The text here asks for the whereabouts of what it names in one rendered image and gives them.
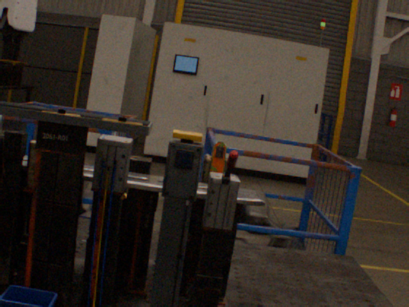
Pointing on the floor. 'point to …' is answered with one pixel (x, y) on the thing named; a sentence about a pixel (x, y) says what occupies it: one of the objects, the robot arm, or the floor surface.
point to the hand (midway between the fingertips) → (11, 51)
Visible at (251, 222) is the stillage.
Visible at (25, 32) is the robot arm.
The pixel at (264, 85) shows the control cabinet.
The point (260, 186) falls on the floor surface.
